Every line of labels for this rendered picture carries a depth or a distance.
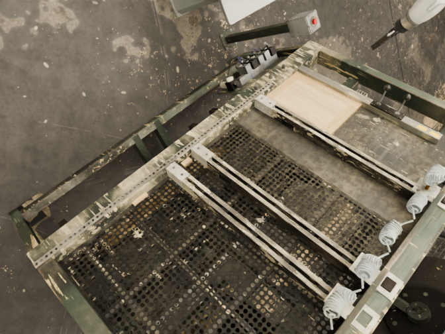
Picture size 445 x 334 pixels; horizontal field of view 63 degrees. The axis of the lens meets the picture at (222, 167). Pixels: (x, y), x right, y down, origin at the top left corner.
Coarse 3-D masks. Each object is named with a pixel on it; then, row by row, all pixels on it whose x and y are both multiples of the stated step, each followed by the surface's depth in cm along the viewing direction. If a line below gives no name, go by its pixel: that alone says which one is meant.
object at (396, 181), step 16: (272, 112) 217; (288, 112) 213; (304, 128) 205; (320, 128) 204; (320, 144) 203; (336, 144) 196; (352, 160) 192; (368, 160) 189; (384, 176) 183; (400, 176) 181; (432, 176) 163; (400, 192) 182; (416, 192) 171
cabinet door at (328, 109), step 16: (288, 80) 238; (304, 80) 237; (272, 96) 229; (288, 96) 229; (304, 96) 228; (320, 96) 227; (336, 96) 226; (304, 112) 220; (320, 112) 219; (336, 112) 218; (352, 112) 217; (336, 128) 210
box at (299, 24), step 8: (296, 16) 247; (304, 16) 237; (312, 16) 238; (288, 24) 248; (296, 24) 243; (304, 24) 238; (312, 24) 239; (320, 24) 243; (296, 32) 248; (304, 32) 243; (312, 32) 241
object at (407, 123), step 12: (300, 72) 242; (312, 72) 238; (324, 84) 233; (336, 84) 230; (348, 96) 225; (360, 96) 222; (372, 108) 217; (396, 120) 210; (408, 120) 208; (420, 132) 203
